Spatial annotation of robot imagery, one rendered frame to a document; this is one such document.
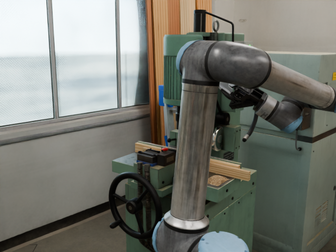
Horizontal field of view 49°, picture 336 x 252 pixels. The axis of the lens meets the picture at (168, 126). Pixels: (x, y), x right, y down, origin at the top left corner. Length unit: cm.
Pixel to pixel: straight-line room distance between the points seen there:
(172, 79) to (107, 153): 168
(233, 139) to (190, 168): 67
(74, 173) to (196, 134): 204
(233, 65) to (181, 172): 37
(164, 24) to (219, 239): 243
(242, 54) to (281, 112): 51
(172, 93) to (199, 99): 55
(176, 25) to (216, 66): 246
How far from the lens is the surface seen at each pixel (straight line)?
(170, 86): 162
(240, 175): 161
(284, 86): 117
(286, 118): 149
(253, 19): 423
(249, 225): 212
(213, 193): 152
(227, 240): 115
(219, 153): 186
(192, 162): 112
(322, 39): 389
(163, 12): 331
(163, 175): 156
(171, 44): 161
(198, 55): 107
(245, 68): 102
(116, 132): 320
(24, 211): 292
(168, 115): 267
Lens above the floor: 147
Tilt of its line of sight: 13 degrees down
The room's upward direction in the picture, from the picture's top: straight up
